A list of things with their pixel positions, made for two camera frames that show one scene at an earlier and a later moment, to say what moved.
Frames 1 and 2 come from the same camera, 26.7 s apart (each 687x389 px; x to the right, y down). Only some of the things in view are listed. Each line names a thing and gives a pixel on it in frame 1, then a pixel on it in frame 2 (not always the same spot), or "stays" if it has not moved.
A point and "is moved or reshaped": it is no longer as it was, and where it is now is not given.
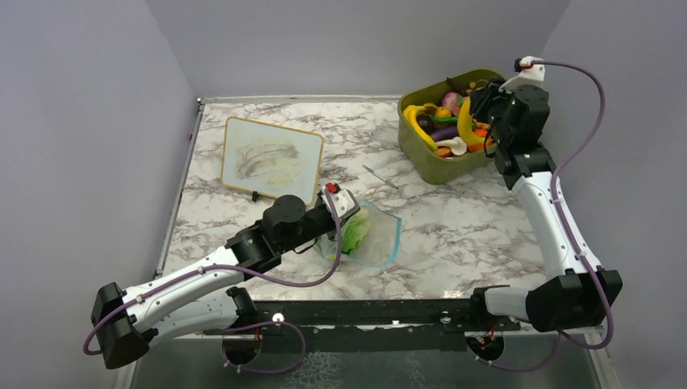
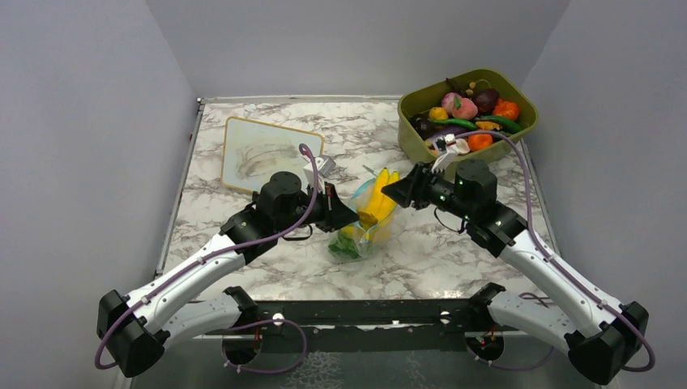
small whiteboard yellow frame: [271, 160] stays
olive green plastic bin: [429, 167] stays
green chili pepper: [453, 119] stays
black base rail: [367, 325] stays
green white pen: [379, 176] stays
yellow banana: [464, 124] → [374, 234]
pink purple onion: [453, 101] stays
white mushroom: [458, 147] stays
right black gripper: [483, 98] → [414, 186]
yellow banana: [411, 113] → [381, 203]
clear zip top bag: [382, 241] → [357, 241]
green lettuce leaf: [354, 228] is moved or reshaped
